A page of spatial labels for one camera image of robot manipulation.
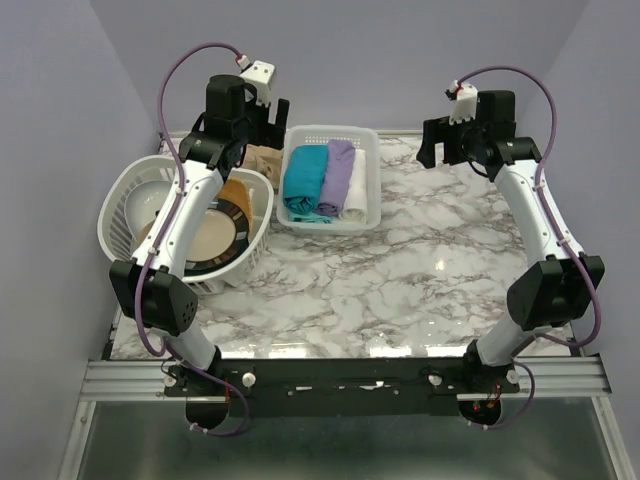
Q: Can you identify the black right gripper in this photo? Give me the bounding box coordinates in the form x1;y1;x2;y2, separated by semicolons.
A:
414;111;485;169

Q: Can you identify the beige t shirt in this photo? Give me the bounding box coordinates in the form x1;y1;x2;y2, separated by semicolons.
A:
242;144;283;181

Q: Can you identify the white rectangular plastic basket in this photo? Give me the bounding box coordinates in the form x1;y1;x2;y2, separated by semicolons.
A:
274;125;381;236

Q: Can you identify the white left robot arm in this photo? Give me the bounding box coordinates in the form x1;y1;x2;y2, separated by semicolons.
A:
109;63;289;395

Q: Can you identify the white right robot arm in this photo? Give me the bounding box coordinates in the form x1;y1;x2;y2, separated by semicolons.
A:
416;83;605;392

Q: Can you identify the teal rolled t shirt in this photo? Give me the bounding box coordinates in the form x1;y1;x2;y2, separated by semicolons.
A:
282;145;332;224

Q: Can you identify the purple rolled t shirt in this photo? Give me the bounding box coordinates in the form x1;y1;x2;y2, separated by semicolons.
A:
315;139;356;217

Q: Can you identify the woven tan placemat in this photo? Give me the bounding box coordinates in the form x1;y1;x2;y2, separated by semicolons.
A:
217;177;252;219

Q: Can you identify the white rolled t shirt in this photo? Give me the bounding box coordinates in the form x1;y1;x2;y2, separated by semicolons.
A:
339;149;368;224

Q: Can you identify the striped rim ceramic plate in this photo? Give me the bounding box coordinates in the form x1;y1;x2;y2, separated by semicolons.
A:
125;198;250;276

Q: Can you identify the white bowl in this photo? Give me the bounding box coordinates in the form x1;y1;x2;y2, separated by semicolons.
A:
124;180;172;237

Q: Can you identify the white round dish basket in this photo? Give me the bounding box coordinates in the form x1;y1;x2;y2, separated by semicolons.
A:
97;155;274;296

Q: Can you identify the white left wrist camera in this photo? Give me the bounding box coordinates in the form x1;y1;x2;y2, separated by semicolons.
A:
240;60;276;107

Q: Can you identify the aluminium frame rail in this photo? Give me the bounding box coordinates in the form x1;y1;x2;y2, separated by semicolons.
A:
80;357;611;402

